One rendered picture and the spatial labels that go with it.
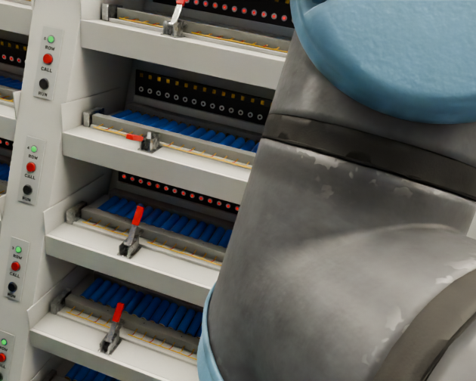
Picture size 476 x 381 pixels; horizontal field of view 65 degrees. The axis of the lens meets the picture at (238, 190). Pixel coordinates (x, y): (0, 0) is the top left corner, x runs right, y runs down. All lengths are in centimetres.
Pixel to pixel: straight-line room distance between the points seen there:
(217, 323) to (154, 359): 64
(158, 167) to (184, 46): 20
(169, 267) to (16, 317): 33
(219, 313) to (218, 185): 48
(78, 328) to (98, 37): 55
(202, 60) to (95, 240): 38
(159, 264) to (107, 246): 11
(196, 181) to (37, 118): 32
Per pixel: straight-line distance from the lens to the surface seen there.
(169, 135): 69
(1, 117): 83
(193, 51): 65
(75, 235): 78
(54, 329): 86
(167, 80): 83
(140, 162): 67
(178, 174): 64
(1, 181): 94
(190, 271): 69
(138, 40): 69
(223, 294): 16
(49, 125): 76
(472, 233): 65
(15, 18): 84
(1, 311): 90
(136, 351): 81
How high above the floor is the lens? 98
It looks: 9 degrees down
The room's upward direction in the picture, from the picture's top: 14 degrees clockwise
